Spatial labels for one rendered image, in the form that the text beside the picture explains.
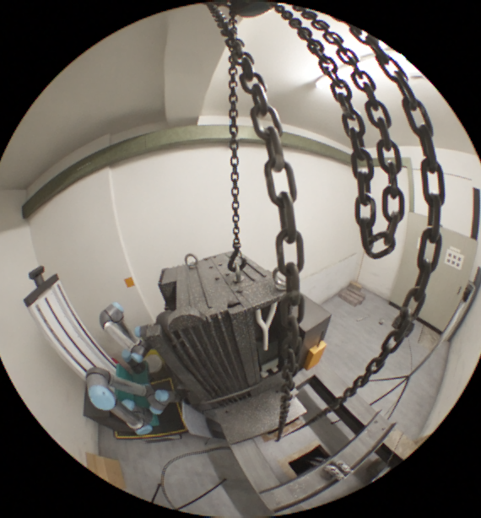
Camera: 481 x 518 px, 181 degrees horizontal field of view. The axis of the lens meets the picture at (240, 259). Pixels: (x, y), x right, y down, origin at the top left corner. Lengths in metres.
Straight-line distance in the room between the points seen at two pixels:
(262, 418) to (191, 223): 1.57
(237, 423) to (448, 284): 3.11
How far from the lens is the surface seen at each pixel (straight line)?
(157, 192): 1.50
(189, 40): 0.96
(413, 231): 2.93
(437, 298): 3.21
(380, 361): 0.15
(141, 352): 1.07
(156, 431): 1.83
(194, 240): 1.49
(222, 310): 0.41
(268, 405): 0.99
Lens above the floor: 1.87
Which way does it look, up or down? 21 degrees down
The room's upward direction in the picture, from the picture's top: 8 degrees counter-clockwise
